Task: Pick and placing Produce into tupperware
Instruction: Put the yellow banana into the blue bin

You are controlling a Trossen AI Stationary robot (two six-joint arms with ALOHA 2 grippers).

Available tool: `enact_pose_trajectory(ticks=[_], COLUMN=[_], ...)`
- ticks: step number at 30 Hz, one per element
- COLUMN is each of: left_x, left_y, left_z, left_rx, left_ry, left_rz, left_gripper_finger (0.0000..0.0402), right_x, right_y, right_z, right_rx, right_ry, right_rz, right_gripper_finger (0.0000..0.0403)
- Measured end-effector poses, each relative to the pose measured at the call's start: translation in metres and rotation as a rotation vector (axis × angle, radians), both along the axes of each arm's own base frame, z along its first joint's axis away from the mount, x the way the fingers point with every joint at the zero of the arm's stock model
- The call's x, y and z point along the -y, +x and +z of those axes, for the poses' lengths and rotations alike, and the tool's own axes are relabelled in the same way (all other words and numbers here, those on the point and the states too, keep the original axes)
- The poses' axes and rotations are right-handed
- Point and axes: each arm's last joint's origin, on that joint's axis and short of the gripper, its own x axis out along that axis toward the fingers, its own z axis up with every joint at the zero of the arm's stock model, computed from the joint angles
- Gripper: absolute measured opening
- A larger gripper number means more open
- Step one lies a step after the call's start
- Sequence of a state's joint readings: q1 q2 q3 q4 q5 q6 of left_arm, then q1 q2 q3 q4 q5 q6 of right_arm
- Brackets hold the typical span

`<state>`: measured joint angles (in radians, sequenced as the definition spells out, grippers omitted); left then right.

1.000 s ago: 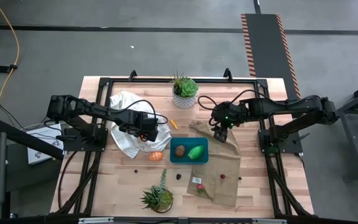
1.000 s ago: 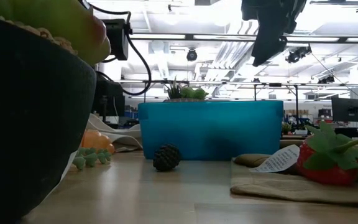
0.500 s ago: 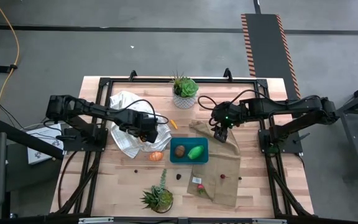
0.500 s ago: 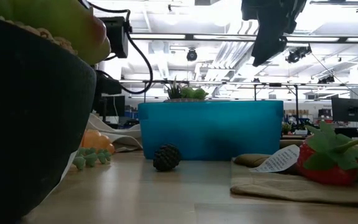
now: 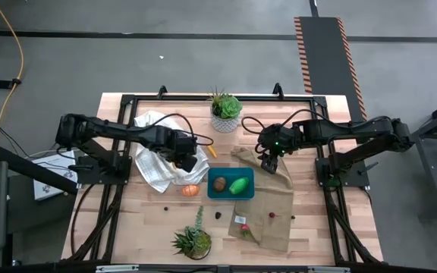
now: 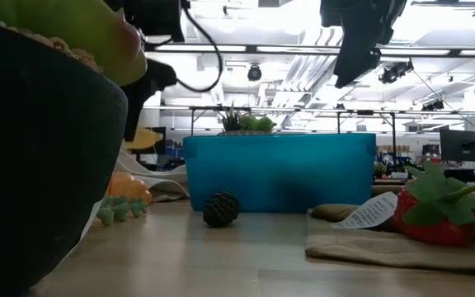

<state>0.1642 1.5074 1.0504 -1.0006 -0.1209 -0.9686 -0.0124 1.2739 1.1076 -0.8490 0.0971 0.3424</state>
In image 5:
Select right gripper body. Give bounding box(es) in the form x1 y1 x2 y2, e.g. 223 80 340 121
256 124 296 155

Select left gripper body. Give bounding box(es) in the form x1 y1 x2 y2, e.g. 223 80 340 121
152 126 190 158

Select orange toy fruit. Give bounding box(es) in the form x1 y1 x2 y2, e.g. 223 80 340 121
181 184 201 198

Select brown toy kiwi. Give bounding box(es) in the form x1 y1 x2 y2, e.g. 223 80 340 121
212 176 227 193

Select green ribbed toy vegetable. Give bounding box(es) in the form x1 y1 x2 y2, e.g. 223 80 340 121
228 176 250 196

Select red toy strawberry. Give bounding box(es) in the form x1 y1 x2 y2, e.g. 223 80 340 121
240 223 260 244

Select blue tupperware container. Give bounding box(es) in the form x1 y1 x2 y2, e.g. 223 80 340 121
206 167 256 201

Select white plaid dish towel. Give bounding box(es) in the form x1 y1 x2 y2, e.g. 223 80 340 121
133 110 211 193

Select olive tan cloth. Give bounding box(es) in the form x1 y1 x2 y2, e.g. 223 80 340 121
228 146 295 254

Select succulent in white patterned pot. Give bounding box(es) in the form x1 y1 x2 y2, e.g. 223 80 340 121
207 86 244 134

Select succulents in black pot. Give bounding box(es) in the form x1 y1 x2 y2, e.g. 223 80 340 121
171 204 213 261

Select black orange-striped floor ramp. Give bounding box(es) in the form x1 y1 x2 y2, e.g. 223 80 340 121
293 15 369 122

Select white printed box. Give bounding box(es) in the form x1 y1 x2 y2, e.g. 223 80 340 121
31 150 78 201

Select black desk support beam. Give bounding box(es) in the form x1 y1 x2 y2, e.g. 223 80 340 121
0 143 79 195

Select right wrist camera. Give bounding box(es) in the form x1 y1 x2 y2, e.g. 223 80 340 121
267 136 286 155

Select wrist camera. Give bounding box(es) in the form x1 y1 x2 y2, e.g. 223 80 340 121
267 136 286 155
175 135 200 158

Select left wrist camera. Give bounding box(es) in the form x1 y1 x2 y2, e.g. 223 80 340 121
175 135 200 158

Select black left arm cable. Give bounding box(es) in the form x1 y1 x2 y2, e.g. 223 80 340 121
152 112 215 147

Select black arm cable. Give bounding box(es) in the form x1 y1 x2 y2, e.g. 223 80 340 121
240 108 330 142
152 112 215 147

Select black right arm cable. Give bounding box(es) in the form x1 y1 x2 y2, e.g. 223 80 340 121
240 108 330 142

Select black metal rig frame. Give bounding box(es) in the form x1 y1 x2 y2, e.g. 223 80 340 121
61 82 385 266

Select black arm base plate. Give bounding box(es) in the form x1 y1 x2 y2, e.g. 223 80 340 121
315 155 371 189
76 155 133 187

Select silver metal bracket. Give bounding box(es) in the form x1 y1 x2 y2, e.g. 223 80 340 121
307 266 351 273
96 264 140 273

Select dark brown cable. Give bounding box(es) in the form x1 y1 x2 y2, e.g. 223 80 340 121
70 184 95 256

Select yellow floor cable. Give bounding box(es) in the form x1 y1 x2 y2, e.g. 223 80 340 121
0 0 25 147

